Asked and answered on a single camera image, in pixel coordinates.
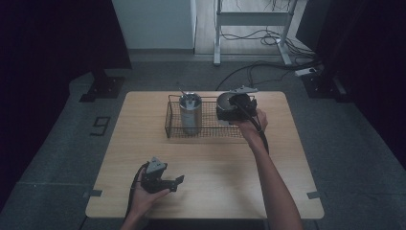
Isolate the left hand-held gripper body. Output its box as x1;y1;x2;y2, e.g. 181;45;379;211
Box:
140;156;173;195

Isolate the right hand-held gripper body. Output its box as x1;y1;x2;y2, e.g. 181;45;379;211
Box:
228;85;259;122

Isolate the white mug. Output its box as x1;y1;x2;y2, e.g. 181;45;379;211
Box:
215;91;243;127

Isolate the black wire mesh basket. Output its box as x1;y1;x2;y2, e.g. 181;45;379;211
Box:
164;94;259;141

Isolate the stainless steel tumbler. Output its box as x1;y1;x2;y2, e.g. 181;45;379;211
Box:
178;91;204;135

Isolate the person's left hand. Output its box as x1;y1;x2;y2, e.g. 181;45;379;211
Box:
129;183;171;219

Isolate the person's right hand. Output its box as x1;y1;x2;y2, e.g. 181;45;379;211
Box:
234;108;268;147

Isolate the metal straw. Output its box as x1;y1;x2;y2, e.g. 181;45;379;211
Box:
177;87;193;104

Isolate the white power strip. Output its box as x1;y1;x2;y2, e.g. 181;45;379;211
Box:
294;66;319;78

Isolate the black stand base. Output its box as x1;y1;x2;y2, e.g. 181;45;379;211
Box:
301;63;352;104
79;68;125;104

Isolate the dark curtain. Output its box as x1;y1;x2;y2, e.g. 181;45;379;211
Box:
296;0;406;167
0;0;133;205

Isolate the right hand-held gripper black cable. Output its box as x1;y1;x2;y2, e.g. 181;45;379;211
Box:
237;101;270;155

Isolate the bundle of floor cables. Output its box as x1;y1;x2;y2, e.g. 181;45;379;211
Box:
214;27;324;92

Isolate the white desk frame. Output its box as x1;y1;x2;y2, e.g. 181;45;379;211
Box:
213;0;301;67

